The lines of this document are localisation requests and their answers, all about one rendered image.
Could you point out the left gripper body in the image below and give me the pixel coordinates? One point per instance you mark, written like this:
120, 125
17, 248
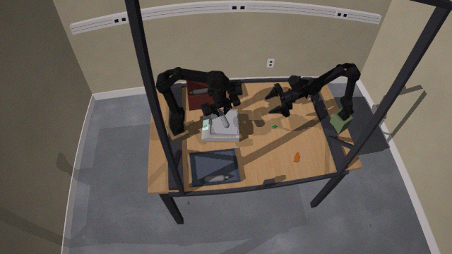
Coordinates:
219, 103

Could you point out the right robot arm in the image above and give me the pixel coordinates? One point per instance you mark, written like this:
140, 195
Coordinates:
303, 88

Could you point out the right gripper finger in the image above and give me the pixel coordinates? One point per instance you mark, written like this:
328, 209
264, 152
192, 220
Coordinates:
275, 110
272, 93

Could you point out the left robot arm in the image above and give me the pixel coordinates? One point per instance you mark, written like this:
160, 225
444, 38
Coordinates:
217, 81

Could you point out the grey gas cylinder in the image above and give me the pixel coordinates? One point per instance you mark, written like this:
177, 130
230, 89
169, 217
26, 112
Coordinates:
209, 179
223, 119
200, 91

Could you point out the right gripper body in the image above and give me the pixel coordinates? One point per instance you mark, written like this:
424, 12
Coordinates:
288, 97

